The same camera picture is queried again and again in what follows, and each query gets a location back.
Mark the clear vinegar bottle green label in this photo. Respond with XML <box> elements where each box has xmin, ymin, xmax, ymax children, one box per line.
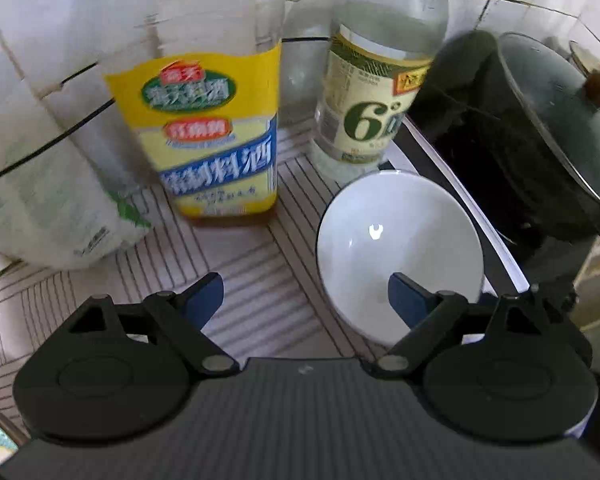
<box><xmin>312</xmin><ymin>0</ymin><xmax>451</xmax><ymax>186</ymax></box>

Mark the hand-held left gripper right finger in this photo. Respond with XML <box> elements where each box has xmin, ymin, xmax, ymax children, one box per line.
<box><xmin>362</xmin><ymin>272</ymin><xmax>549</xmax><ymax>379</ymax></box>

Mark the striped white table cloth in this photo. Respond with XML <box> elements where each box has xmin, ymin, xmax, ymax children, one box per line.
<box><xmin>0</xmin><ymin>112</ymin><xmax>411</xmax><ymax>426</ymax></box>

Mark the white plastic seasoning bag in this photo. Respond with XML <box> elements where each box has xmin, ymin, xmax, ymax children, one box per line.
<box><xmin>0</xmin><ymin>72</ymin><xmax>155</xmax><ymax>272</ymax></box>

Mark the dark pot with glass lid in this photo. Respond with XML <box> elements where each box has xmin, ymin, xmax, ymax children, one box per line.
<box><xmin>409</xmin><ymin>29</ymin><xmax>600</xmax><ymax>262</ymax></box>

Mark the cooking wine bottle yellow label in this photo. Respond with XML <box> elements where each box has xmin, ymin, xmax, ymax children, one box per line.
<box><xmin>97</xmin><ymin>0</ymin><xmax>287</xmax><ymax>231</ymax></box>

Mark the black power cable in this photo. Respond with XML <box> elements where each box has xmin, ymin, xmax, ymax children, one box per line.
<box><xmin>0</xmin><ymin>35</ymin><xmax>333</xmax><ymax>188</ymax></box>

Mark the black induction cooktop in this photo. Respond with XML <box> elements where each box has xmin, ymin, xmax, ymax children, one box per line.
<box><xmin>380</xmin><ymin>112</ymin><xmax>532</xmax><ymax>295</ymax></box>

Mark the white bowl with dark rim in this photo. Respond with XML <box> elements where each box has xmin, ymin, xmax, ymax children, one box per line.
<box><xmin>315</xmin><ymin>170</ymin><xmax>485</xmax><ymax>347</ymax></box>

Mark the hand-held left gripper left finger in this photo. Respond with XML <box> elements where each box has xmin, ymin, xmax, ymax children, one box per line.
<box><xmin>67</xmin><ymin>271</ymin><xmax>241</xmax><ymax>377</ymax></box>

